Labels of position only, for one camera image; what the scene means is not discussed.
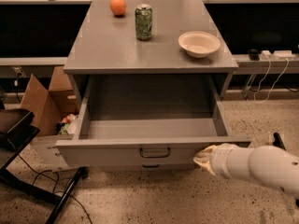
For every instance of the orange fruit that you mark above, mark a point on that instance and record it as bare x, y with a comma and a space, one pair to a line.
118, 7

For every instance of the brown cardboard box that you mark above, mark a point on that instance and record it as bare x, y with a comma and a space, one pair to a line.
51, 108

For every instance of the grey drawer cabinet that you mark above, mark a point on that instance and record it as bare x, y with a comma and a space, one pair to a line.
107, 45

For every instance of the black power adapter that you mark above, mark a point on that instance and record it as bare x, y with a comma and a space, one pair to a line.
254, 54

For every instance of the green soda can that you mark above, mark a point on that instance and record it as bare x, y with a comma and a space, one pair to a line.
143, 21

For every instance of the grey drawer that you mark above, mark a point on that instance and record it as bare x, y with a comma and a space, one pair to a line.
147, 119
150, 167

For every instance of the grey top drawer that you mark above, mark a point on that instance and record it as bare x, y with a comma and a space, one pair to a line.
147, 119

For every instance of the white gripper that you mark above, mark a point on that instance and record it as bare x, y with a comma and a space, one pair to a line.
219, 160

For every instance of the white power strip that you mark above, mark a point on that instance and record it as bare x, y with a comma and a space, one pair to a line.
278, 55

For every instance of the white paper bowl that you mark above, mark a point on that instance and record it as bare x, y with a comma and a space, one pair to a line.
199, 44

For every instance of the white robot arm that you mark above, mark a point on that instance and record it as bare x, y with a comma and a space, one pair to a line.
266, 166

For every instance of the grey middle drawer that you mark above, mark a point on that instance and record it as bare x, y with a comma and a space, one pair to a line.
150, 167

